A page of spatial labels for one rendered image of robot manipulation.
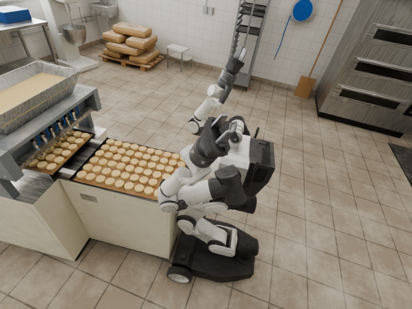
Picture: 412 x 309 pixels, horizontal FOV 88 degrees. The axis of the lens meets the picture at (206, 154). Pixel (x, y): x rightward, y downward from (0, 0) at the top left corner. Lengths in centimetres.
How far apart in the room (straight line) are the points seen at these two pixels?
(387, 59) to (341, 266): 303
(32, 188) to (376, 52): 429
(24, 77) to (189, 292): 180
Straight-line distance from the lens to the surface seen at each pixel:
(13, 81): 162
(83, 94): 159
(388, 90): 451
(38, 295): 217
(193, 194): 92
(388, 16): 415
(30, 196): 151
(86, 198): 157
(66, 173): 147
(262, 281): 210
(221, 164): 99
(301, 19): 485
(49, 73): 169
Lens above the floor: 189
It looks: 42 degrees down
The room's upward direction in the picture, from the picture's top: 9 degrees clockwise
